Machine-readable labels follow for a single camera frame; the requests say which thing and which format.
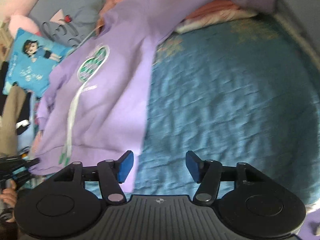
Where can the person's left hand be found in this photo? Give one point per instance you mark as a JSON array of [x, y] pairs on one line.
[[8, 201]]

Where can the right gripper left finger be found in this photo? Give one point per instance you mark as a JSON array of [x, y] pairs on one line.
[[111, 174]]

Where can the pink plush toy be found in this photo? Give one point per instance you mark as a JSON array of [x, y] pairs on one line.
[[15, 13]]

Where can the black white garment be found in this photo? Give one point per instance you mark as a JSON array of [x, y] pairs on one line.
[[23, 121]]

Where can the grey printed sofa cover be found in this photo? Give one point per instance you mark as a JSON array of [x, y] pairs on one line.
[[67, 22]]

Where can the blue gold patterned quilt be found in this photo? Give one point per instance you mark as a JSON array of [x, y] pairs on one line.
[[241, 91]]

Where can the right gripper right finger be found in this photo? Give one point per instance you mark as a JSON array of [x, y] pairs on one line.
[[206, 173]]

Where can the folded beige garment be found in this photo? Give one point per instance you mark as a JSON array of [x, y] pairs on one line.
[[9, 117]]

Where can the folded pink towel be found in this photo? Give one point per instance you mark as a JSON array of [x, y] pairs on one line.
[[211, 7]]

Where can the purple sweatshirt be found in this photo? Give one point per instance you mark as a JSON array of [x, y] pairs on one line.
[[95, 105]]

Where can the light blue folded garment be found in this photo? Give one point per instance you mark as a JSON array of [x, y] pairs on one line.
[[25, 140]]

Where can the folded white floral cloth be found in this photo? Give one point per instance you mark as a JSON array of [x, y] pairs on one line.
[[218, 17]]

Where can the blue cartoon police pillow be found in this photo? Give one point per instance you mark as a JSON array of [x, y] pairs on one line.
[[32, 60]]

